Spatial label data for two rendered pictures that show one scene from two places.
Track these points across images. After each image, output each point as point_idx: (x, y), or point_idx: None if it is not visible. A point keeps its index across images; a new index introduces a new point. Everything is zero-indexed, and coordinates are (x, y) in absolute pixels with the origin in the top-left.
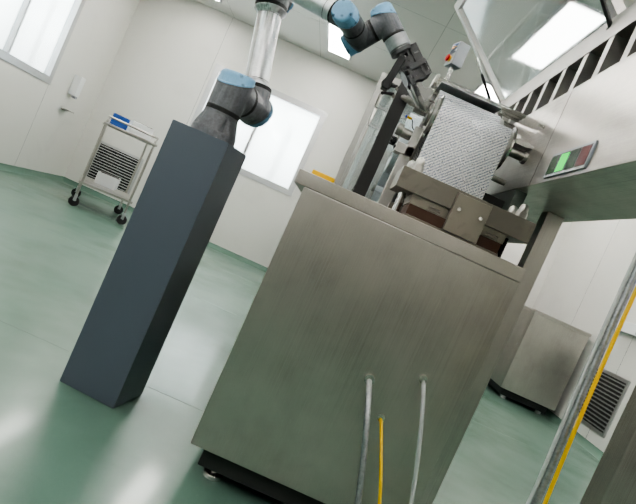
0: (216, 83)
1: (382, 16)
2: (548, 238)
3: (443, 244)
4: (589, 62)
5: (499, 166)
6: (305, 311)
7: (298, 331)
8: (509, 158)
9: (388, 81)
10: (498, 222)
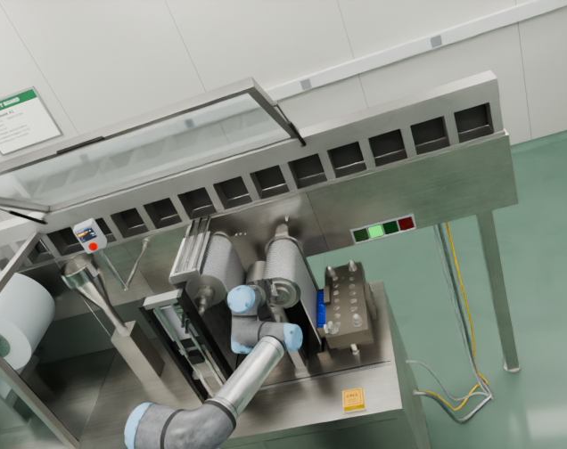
0: None
1: (255, 300)
2: None
3: (390, 322)
4: (290, 167)
5: None
6: (416, 426)
7: (419, 433)
8: (236, 247)
9: (275, 319)
10: (365, 282)
